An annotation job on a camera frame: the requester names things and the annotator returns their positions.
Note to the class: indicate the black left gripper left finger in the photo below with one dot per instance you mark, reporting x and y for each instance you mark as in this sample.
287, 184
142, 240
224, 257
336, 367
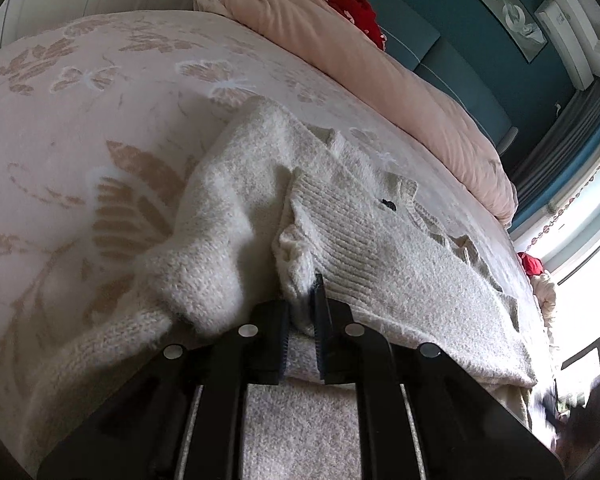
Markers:
256, 351

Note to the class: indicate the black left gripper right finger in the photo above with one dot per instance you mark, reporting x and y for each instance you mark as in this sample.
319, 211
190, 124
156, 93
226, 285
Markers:
347, 351

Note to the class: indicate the cream knitted cardigan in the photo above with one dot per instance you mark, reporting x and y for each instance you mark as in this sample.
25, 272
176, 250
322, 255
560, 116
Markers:
273, 206

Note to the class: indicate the red and cream clothes pile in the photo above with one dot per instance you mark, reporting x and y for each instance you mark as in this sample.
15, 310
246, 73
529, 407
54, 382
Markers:
543, 285

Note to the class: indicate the pink floral bedspread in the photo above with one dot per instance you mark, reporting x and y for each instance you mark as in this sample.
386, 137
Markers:
101, 123

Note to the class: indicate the red garment near headboard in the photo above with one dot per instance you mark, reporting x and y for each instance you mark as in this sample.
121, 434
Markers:
361, 14

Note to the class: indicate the teal padded headboard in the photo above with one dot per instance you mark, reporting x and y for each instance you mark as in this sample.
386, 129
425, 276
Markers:
461, 48

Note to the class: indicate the silver framed wall picture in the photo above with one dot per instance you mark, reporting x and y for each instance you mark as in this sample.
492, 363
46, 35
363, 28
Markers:
520, 26

